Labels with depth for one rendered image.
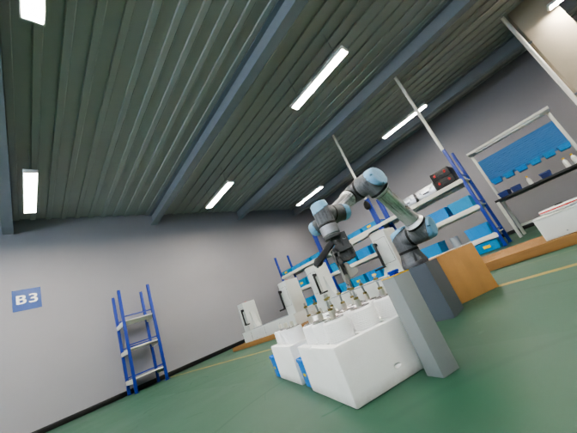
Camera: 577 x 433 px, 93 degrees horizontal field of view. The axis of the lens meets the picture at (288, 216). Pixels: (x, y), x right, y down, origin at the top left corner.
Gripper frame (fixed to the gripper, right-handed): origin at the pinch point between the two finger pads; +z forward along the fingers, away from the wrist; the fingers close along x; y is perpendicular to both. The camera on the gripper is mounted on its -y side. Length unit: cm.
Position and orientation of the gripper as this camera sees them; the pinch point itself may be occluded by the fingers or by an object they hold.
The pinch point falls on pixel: (348, 283)
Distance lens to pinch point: 112.1
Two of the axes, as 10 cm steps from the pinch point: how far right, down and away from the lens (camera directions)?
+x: 0.9, 2.9, 9.5
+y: 9.3, -3.7, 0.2
